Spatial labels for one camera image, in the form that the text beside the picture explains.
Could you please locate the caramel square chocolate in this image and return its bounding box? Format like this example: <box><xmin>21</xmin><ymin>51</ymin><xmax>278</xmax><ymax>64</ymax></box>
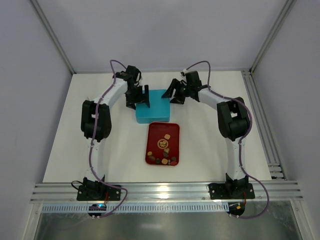
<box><xmin>161</xmin><ymin>158</ymin><xmax>168</xmax><ymax>165</ymax></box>

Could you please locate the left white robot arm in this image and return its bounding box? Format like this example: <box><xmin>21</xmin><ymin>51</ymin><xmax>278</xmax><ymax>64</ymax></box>
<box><xmin>80</xmin><ymin>65</ymin><xmax>151</xmax><ymax>186</ymax></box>

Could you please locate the red rectangular tray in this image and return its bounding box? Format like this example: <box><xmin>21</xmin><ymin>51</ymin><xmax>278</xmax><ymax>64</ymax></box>
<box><xmin>145</xmin><ymin>122</ymin><xmax>180</xmax><ymax>167</ymax></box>

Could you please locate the slotted cable duct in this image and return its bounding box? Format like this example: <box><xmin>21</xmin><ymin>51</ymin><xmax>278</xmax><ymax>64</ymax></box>
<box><xmin>41</xmin><ymin>202</ymin><xmax>229</xmax><ymax>214</ymax></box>

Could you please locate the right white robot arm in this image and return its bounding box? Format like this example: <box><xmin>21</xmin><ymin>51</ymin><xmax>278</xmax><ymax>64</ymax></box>
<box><xmin>161</xmin><ymin>71</ymin><xmax>252</xmax><ymax>199</ymax></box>

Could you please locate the teal tin box with cups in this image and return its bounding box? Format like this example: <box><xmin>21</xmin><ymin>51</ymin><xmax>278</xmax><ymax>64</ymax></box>
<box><xmin>135</xmin><ymin>110</ymin><xmax>171</xmax><ymax>124</ymax></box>

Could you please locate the light square chocolate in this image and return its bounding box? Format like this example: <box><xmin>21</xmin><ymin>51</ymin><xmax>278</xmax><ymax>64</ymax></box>
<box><xmin>164</xmin><ymin>134</ymin><xmax>171</xmax><ymax>140</ymax></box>

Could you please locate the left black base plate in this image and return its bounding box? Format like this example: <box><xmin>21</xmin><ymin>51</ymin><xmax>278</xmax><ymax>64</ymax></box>
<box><xmin>76</xmin><ymin>185</ymin><xmax>121</xmax><ymax>201</ymax></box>

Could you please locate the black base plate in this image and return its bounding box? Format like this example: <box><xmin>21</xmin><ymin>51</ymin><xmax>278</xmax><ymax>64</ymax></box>
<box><xmin>76</xmin><ymin>185</ymin><xmax>121</xmax><ymax>201</ymax></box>
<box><xmin>208</xmin><ymin>183</ymin><xmax>256</xmax><ymax>200</ymax></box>

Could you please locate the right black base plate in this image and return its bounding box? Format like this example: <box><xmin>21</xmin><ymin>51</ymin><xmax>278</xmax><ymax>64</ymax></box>
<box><xmin>208</xmin><ymin>183</ymin><xmax>256</xmax><ymax>200</ymax></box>

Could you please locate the aluminium rail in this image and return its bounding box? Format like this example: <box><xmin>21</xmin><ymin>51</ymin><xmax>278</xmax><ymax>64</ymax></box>
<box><xmin>29</xmin><ymin>180</ymin><xmax>304</xmax><ymax>204</ymax></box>

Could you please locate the right frame rail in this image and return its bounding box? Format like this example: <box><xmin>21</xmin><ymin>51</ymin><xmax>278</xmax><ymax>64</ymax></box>
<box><xmin>241</xmin><ymin>70</ymin><xmax>287</xmax><ymax>181</ymax></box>

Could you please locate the teal tin lid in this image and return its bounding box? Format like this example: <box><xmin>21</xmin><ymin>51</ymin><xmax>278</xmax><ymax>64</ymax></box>
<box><xmin>135</xmin><ymin>89</ymin><xmax>171</xmax><ymax>113</ymax></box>

